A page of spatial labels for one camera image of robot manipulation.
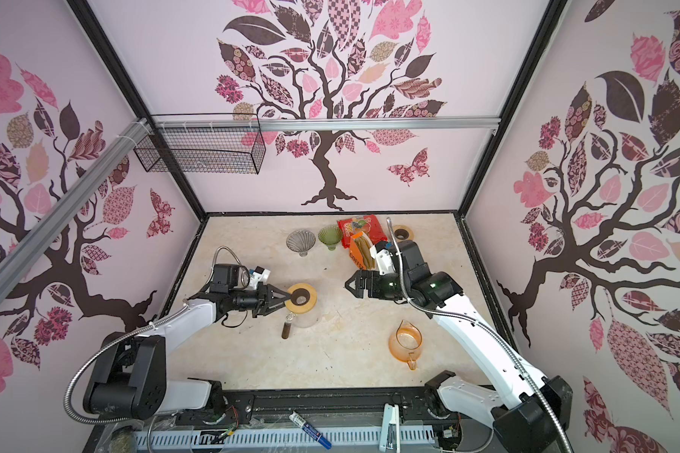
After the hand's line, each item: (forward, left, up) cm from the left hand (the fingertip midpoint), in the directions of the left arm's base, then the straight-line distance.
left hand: (289, 303), depth 82 cm
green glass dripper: (+31, -11, -5) cm, 33 cm away
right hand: (0, -20, +11) cm, 23 cm away
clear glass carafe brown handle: (-1, -4, -11) cm, 12 cm away
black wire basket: (+49, +33, +23) cm, 63 cm away
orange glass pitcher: (-8, -35, -11) cm, 38 cm away
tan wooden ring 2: (+36, -40, -10) cm, 55 cm away
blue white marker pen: (-32, -10, -9) cm, 35 cm away
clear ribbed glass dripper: (+30, +1, -8) cm, 31 cm away
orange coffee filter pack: (+21, -22, -3) cm, 31 cm away
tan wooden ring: (-2, -4, -1) cm, 4 cm away
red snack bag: (+36, -19, -6) cm, 42 cm away
